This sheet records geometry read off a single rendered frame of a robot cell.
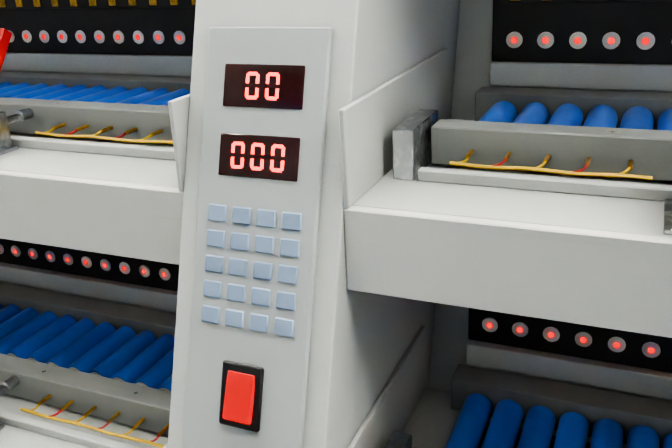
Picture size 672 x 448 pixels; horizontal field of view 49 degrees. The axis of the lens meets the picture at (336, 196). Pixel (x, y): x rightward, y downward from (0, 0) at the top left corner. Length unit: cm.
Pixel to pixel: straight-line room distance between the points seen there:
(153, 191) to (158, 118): 9
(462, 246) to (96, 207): 22
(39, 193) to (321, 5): 21
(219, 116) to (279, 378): 14
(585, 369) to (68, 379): 36
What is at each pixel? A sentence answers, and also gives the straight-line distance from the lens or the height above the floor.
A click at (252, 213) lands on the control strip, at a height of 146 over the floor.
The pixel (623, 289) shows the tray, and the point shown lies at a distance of 35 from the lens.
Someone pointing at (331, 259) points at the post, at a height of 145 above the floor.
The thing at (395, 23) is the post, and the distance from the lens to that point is 43.
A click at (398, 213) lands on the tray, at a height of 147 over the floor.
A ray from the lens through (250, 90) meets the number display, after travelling 38.
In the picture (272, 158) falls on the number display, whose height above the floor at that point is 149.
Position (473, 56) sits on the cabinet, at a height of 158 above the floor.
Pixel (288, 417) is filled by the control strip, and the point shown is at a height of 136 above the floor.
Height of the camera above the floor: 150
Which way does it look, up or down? 3 degrees down
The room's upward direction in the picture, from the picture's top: 4 degrees clockwise
